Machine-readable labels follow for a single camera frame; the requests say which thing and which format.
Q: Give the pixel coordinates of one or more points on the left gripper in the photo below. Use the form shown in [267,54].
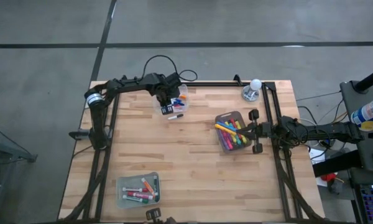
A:
[168,93]

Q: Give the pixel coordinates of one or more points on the black capped small marker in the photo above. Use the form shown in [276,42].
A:
[175,117]

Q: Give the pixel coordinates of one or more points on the orange capped small marker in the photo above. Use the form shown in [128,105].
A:
[182,96]

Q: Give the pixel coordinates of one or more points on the purple highlighter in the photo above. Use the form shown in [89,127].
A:
[223,141]

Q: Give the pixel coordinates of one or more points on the black table-level camera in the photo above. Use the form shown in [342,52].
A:
[153,214]

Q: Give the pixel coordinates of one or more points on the grey metal stand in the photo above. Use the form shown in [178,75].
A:
[12,153]

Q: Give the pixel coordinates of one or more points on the red Expo marker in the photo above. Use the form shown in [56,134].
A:
[135,189]
[140,195]

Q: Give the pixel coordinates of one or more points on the black pole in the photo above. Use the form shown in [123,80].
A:
[371,80]

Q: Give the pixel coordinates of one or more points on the orange Expo marker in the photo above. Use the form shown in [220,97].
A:
[148,186]

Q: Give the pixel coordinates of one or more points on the green Expo marker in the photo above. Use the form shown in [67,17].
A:
[135,199]
[155,186]

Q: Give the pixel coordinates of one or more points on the red capped small marker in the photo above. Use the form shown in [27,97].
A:
[177,108]

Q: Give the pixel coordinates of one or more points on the white plastic bin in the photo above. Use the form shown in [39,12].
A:
[133,182]

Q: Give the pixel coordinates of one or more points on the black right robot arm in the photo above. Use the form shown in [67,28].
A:
[329,130]

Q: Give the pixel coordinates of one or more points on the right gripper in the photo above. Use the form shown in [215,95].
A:
[263,130]

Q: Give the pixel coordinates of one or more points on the blue highlighter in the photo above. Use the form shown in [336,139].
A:
[227,125]

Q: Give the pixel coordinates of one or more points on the dark grey plastic bin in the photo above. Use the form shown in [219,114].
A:
[223,116]

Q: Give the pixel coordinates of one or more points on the pink highlighter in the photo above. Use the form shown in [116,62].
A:
[228,143]

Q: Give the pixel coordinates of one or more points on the golden yellow highlighter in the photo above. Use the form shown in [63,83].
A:
[225,128]

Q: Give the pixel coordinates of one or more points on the red highlighter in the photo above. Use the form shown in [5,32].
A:
[233,122]

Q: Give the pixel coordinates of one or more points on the black side cart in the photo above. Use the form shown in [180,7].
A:
[370,149]

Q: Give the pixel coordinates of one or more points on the blue white canister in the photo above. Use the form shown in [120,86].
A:
[370,113]

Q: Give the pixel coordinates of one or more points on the teal highlighter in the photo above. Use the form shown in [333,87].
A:
[238,140]

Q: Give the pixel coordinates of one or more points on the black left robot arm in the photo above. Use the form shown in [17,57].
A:
[124,84]

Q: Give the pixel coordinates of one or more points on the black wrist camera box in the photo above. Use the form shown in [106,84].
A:
[174,79]

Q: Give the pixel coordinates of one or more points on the bulb lamp with chrome base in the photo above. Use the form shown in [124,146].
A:
[251,93]

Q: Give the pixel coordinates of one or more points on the clear plastic bin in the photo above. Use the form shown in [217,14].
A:
[185,90]

